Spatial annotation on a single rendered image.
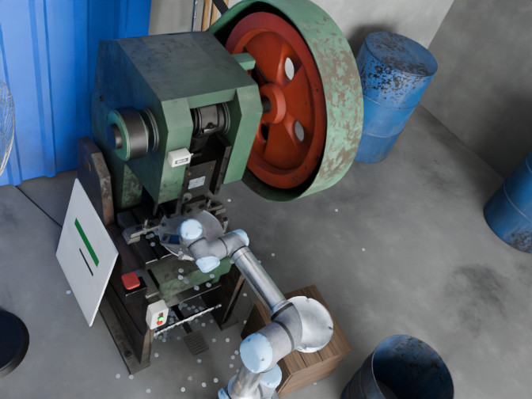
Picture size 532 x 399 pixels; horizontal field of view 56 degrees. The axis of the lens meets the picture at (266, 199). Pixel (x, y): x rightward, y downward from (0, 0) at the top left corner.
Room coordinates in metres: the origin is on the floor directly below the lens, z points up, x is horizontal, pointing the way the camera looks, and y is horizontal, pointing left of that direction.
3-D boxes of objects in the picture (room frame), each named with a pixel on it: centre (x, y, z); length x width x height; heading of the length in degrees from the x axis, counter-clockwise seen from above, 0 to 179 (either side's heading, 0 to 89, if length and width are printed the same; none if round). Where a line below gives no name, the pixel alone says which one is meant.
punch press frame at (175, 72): (1.56, 0.46, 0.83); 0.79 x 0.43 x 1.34; 49
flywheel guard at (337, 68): (1.79, 0.21, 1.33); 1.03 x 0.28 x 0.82; 49
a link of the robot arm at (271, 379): (0.95, -0.25, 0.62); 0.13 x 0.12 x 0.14; 143
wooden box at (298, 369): (1.42, -0.41, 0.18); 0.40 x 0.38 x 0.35; 42
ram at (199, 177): (1.44, 0.32, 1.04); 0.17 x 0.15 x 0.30; 49
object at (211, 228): (1.38, 0.26, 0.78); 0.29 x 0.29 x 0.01
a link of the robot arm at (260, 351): (0.84, -0.17, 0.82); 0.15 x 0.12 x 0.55; 143
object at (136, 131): (1.29, 0.53, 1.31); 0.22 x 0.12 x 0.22; 49
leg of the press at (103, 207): (1.36, 0.63, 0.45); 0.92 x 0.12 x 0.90; 49
